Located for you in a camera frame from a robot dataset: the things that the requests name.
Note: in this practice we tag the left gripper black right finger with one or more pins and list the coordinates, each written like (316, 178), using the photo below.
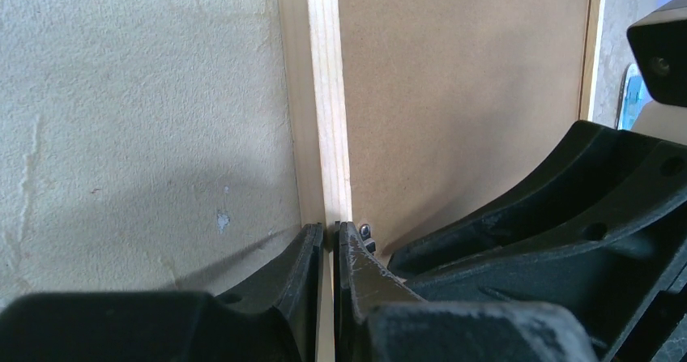
(378, 318)

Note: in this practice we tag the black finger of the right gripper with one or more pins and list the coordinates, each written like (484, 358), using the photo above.
(599, 228)

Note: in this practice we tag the brown backing board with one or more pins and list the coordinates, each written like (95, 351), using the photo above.
(452, 102)

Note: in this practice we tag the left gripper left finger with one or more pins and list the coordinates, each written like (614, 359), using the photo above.
(272, 315)

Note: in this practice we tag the blue white oval object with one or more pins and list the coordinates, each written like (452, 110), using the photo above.
(633, 94)

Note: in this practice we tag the wooden picture frame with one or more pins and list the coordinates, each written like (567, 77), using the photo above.
(316, 92)

